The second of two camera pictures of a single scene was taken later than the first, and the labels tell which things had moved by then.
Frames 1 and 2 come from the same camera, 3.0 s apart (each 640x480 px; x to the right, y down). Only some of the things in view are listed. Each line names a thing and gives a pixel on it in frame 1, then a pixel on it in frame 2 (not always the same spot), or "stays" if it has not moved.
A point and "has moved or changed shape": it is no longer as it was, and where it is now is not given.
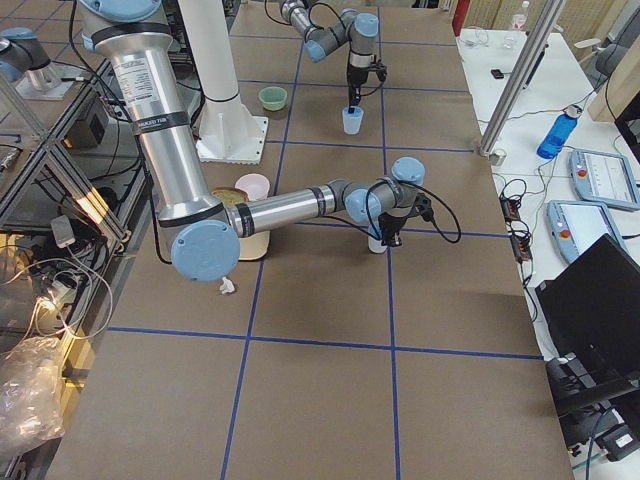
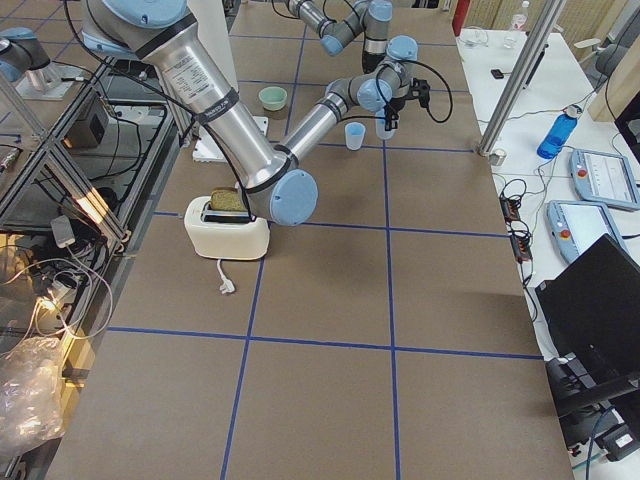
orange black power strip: [521, 242] stays
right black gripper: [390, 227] -> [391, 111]
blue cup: [374, 244] -> [380, 125]
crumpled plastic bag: [30, 394] stays
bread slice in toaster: [230, 196] stays
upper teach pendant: [604, 178] stays
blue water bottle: [559, 133] stays
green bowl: [273, 98] stays
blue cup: [352, 121] has moved or changed shape
